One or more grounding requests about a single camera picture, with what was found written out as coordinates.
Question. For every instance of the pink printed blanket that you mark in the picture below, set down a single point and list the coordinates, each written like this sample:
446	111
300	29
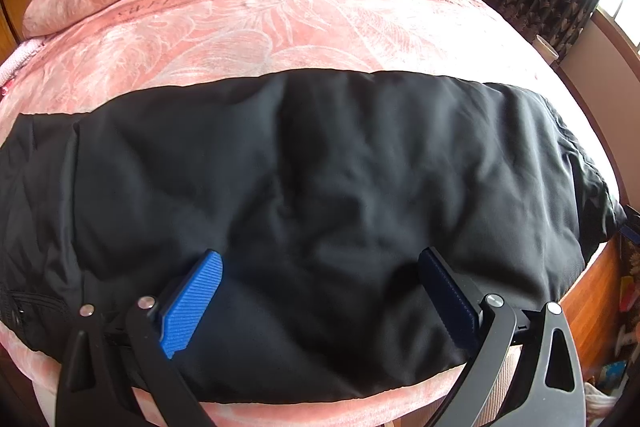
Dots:
280	32

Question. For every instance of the white cup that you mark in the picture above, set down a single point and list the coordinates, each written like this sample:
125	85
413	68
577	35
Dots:
546	50

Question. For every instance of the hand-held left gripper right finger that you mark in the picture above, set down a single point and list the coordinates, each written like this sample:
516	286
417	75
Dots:
445	292

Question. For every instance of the window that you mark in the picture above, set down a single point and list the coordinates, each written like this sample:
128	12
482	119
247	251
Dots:
622	2

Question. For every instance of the black pants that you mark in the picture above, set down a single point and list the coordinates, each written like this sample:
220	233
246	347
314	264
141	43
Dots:
320	217

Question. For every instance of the wooden bed frame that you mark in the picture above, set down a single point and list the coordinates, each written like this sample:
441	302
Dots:
592	302

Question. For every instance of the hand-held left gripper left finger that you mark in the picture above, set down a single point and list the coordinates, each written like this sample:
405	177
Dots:
192	294

